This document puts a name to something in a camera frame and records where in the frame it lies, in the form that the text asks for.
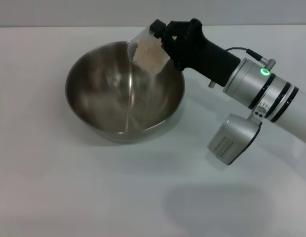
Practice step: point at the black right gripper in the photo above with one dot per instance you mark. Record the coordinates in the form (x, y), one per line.
(204, 59)

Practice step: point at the white rice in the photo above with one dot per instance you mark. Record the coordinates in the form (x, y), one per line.
(149, 55)

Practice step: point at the clear plastic measuring cup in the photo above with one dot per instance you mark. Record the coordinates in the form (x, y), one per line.
(153, 69)

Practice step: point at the stainless steel mixing bowl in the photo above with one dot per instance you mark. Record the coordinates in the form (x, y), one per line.
(101, 103)

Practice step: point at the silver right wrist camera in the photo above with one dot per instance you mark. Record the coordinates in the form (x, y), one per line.
(232, 138)

